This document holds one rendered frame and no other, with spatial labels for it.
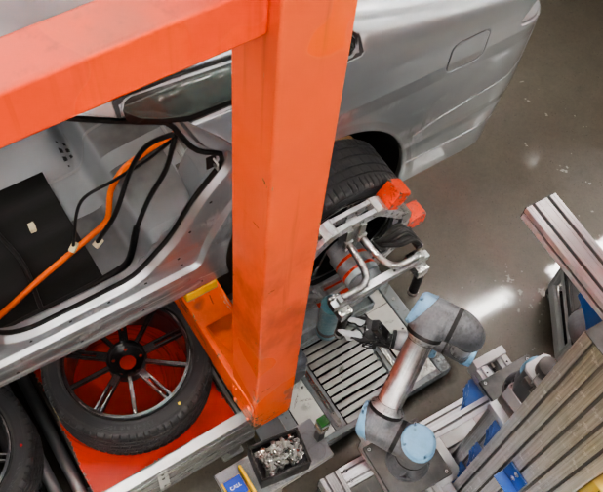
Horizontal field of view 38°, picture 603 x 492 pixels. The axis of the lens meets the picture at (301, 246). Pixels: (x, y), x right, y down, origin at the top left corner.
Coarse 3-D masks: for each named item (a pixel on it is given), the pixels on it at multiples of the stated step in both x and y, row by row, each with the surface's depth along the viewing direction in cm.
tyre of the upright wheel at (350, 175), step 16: (336, 144) 315; (352, 144) 319; (368, 144) 328; (336, 160) 311; (352, 160) 313; (368, 160) 317; (336, 176) 306; (352, 176) 308; (368, 176) 310; (384, 176) 316; (336, 192) 303; (352, 192) 305; (368, 192) 311; (336, 208) 306; (336, 272) 357
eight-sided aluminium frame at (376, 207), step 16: (352, 208) 307; (368, 208) 310; (384, 208) 309; (400, 208) 321; (336, 224) 307; (352, 224) 304; (320, 240) 304; (384, 256) 349; (320, 288) 347; (336, 288) 348
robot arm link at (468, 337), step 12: (468, 312) 267; (468, 324) 264; (480, 324) 268; (456, 336) 264; (468, 336) 264; (480, 336) 267; (444, 348) 304; (456, 348) 286; (468, 348) 269; (456, 360) 304; (468, 360) 302
